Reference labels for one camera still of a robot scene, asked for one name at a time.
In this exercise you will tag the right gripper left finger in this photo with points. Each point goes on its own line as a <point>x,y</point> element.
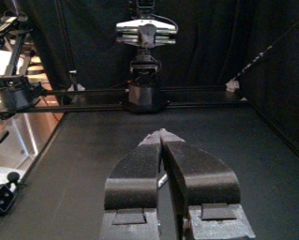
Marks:
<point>132,178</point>

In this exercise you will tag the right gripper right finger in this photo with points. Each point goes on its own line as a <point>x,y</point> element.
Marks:
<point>202,178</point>

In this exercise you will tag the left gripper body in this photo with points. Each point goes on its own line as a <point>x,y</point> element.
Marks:
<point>125,32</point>

